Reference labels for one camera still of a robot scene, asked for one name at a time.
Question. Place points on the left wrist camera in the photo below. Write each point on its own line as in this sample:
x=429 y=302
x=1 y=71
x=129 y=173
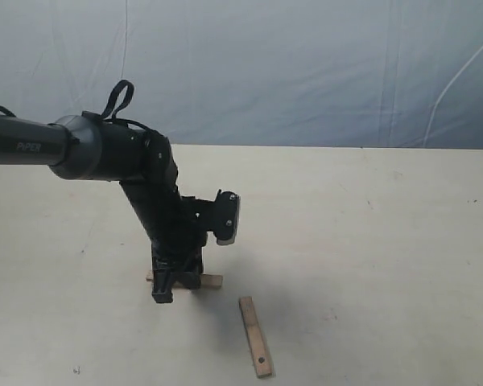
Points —
x=227 y=206

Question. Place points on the grey fabric backdrop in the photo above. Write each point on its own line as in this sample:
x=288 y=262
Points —
x=266 y=73

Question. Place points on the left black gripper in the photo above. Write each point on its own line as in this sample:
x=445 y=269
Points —
x=177 y=239

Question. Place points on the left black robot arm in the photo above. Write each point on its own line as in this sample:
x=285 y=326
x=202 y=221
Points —
x=103 y=147

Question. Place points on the wooden stick with holes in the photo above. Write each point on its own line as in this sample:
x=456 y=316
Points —
x=259 y=350

